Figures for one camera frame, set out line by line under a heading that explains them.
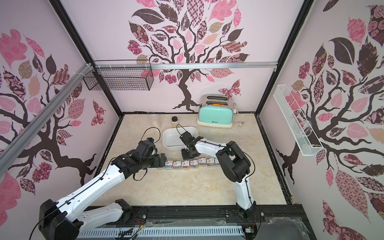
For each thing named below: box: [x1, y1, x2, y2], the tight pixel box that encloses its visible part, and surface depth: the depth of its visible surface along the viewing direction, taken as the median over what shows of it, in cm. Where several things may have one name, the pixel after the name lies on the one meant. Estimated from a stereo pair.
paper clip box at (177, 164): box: [173, 160, 182, 170], surface depth 92 cm
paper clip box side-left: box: [190, 159, 199, 169], surface depth 92 cm
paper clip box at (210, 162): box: [206, 158, 216, 168], surface depth 92 cm
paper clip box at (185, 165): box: [181, 160, 190, 170], surface depth 92 cm
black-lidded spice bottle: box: [171, 116, 178, 128], surface depth 106 cm
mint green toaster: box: [197, 94, 234, 128], surface depth 106 cm
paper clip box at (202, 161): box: [198, 157, 207, 167], surface depth 93 cm
